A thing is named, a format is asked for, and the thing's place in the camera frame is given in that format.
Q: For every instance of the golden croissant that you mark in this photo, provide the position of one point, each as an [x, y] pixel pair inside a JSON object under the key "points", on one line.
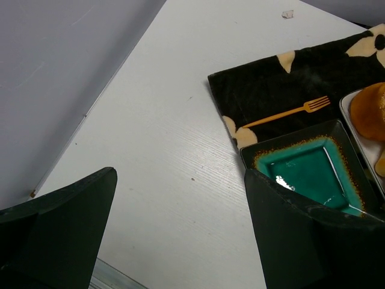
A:
{"points": [[380, 165]]}

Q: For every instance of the teal square plate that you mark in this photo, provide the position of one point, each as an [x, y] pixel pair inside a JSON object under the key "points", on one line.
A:
{"points": [[318, 162]]}

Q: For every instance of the large sugared round bread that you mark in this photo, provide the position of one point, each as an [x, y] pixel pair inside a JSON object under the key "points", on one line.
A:
{"points": [[367, 112]]}

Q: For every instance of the white rectangular tray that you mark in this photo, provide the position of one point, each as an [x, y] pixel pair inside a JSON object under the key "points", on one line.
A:
{"points": [[371, 150]]}

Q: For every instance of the small white scrap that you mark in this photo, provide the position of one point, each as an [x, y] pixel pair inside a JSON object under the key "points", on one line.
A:
{"points": [[288, 14]]}

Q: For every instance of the orange plastic fork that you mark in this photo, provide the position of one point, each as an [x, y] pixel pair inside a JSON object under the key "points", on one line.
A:
{"points": [[309, 107]]}

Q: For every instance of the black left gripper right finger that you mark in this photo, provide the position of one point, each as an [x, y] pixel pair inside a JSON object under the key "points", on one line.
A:
{"points": [[304, 244]]}

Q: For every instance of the aluminium table frame rail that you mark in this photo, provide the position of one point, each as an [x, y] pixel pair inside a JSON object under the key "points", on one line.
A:
{"points": [[107, 277]]}

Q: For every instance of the black floral placemat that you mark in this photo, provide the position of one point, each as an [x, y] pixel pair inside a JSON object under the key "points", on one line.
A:
{"points": [[280, 83]]}

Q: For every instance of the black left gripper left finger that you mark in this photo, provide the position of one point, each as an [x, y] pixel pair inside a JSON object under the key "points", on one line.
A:
{"points": [[53, 240]]}

